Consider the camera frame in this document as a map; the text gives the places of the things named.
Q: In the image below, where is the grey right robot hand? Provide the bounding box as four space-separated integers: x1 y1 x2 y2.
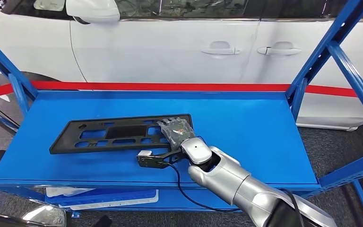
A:
156 116 197 151

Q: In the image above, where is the black plastic frame part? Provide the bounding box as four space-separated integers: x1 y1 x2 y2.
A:
49 113 195 155

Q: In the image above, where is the blue metal shelf rack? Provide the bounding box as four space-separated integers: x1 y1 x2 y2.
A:
0 0 363 227

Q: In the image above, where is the black robot body part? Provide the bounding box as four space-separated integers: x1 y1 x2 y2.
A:
90 215 113 227

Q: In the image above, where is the long red barrier belt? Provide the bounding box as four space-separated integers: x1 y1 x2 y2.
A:
30 80 363 101

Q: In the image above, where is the white car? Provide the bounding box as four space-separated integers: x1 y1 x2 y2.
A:
0 0 363 132

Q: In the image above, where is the chrome stanchion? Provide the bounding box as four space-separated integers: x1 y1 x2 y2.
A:
0 204 67 227

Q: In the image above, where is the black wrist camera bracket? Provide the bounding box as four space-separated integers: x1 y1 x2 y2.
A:
136 148 189 170

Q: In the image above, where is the thin black camera cable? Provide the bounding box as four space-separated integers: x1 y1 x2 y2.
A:
165 161 242 214

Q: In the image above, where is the white car door handle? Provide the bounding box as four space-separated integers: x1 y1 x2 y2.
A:
199 41 242 57

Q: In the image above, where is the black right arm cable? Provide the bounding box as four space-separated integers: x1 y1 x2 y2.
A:
280 188 306 227

